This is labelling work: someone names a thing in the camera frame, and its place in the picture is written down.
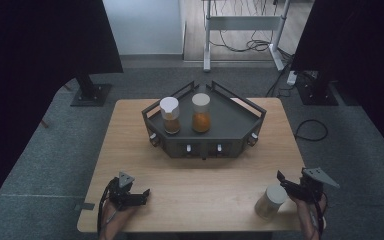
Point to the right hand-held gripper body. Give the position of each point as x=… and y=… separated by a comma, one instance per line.
x=311, y=191

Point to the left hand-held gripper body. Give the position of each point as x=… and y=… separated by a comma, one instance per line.
x=121, y=195

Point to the pale spice jar round lid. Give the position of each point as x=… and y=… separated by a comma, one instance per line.
x=270, y=201

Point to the black corner rack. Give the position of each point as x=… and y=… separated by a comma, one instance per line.
x=233, y=120

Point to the spice jar with spouted lid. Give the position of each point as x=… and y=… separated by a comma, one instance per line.
x=170, y=116

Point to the orange spice jar round lid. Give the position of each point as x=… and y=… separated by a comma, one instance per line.
x=201, y=115

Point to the person's right hand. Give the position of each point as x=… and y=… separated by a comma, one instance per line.
x=310, y=213

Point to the person's left hand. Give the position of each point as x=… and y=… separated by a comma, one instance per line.
x=116, y=218

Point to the grey floor tape piece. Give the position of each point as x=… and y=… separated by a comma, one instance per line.
x=86, y=206

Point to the black stand base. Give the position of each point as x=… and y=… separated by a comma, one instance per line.
x=91, y=95
x=316, y=93

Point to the white power strip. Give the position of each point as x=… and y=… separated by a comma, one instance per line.
x=292, y=78

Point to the black curtain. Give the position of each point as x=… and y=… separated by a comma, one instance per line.
x=30, y=66
x=363, y=50

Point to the white desk frame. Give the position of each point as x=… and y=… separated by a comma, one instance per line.
x=243, y=22

